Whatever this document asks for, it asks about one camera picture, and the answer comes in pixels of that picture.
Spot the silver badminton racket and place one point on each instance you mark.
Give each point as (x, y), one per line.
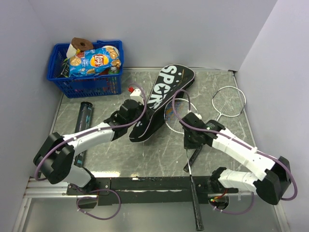
(174, 111)
(229, 102)

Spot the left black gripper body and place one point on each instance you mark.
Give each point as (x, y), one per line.
(138, 113)

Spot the aluminium rail frame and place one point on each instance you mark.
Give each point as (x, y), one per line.
(43, 189)

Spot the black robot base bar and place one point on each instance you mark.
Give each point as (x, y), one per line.
(175, 189)

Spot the black SPORT racket bag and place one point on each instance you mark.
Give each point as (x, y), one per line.
(170, 79)

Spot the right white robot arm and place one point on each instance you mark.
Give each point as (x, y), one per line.
(268, 177)

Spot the dark green package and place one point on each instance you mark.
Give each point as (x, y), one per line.
(65, 69)

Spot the blue Lays chips bag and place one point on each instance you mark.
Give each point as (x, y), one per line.
(95, 61)

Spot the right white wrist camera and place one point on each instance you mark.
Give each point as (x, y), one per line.
(198, 116)

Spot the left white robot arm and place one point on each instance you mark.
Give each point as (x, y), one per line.
(55, 159)

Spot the white paper towel roll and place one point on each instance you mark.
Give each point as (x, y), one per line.
(72, 49)

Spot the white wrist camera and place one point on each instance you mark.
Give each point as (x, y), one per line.
(136, 94)
(198, 116)

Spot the black shuttlecock tube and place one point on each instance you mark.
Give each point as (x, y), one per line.
(83, 122)

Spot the blue plastic shopping basket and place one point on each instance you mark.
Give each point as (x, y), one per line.
(86, 86)

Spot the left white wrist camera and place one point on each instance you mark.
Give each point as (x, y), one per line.
(136, 94)

